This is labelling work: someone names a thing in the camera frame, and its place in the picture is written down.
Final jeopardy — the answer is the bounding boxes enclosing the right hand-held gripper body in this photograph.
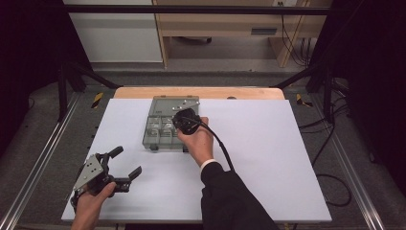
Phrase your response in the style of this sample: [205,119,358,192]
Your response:
[171,99,203,136]

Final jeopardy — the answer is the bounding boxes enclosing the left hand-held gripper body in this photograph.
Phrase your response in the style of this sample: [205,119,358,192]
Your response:
[72,152,132,197]

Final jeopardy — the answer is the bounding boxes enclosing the grey clear plastic organizer box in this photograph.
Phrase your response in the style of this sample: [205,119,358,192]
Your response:
[142,95,202,152]

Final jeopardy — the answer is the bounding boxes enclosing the person's right hand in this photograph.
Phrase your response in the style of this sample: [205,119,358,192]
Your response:
[176,116,214,168]

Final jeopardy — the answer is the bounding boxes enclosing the person's left hand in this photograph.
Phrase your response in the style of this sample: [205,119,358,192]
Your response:
[70,181,118,225]

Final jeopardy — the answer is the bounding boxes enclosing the yellow clamp left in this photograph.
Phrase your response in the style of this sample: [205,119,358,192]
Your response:
[91,91,104,109]

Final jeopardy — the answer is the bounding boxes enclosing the yellow clamp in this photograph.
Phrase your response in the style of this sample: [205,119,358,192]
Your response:
[91,91,104,109]
[295,93,314,108]

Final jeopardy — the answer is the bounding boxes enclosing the light wooden desk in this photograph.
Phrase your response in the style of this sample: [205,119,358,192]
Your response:
[152,0,333,69]

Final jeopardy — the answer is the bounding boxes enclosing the white cabinet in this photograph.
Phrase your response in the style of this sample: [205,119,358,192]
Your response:
[62,0,164,63]

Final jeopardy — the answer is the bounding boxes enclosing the yellow clamp right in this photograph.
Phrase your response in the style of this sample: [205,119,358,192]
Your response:
[295,93,314,108]

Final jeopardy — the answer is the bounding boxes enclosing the dark curtain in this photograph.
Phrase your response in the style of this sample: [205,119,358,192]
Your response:
[309,0,406,193]
[0,0,94,154]

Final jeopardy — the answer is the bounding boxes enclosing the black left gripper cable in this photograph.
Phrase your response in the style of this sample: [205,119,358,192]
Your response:
[70,191,82,214]

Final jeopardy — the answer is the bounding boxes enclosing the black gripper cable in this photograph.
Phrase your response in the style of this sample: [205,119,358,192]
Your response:
[180,115,237,173]
[70,191,82,214]

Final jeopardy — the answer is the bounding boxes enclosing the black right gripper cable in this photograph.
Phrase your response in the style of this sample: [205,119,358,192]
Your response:
[180,115,237,173]

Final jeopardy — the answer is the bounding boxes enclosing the aluminium floor rail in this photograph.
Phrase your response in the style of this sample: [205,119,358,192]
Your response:
[310,95,387,230]
[0,92,80,230]

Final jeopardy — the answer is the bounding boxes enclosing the black metal frame strut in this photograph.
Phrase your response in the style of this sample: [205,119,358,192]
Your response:
[56,60,124,123]
[271,61,334,123]

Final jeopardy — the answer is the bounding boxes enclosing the black horizontal frame bar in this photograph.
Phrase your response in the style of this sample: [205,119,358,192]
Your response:
[61,4,331,16]

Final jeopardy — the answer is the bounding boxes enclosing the grey desk drawer handle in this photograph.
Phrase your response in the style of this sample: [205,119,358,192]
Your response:
[250,27,278,36]

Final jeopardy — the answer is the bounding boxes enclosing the black cables under desk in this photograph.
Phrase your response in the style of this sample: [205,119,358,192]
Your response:
[280,3,312,68]

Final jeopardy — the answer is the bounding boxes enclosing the black floor cable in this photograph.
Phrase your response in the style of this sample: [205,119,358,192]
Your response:
[300,80,352,208]

